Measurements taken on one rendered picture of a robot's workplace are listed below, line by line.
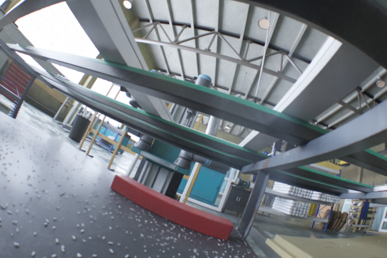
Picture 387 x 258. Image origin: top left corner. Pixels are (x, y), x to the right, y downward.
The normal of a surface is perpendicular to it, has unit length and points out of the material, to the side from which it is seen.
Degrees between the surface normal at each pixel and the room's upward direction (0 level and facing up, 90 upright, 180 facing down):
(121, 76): 90
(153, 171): 90
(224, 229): 90
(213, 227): 90
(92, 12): 180
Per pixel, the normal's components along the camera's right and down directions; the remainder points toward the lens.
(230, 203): -0.07, -0.38
